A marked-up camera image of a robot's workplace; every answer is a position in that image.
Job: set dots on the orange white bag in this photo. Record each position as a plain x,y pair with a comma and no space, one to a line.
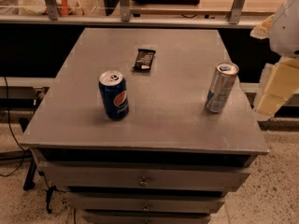
43,7

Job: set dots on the black rxbar chocolate bar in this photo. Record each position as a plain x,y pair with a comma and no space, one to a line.
144,59

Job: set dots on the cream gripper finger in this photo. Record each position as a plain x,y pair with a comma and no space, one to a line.
262,30
278,83

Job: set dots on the grey drawer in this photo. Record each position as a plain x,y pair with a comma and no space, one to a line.
207,178
106,217
144,203

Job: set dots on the grey drawer cabinet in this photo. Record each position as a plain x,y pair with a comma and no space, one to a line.
168,125

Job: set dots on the top grey drawer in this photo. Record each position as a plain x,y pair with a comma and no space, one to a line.
207,178

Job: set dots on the silver blue redbull can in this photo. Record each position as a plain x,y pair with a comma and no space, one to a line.
221,85

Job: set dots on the metal railing frame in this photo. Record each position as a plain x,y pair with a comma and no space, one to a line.
213,13

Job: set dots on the middle grey drawer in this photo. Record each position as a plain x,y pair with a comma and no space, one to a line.
144,203

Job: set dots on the blue pepsi can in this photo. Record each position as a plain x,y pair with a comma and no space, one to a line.
112,86

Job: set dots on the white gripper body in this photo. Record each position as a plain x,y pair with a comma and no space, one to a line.
286,32

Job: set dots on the black stand leg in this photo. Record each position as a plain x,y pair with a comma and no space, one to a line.
29,180

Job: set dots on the bottom grey drawer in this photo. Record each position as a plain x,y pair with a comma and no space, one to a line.
106,217

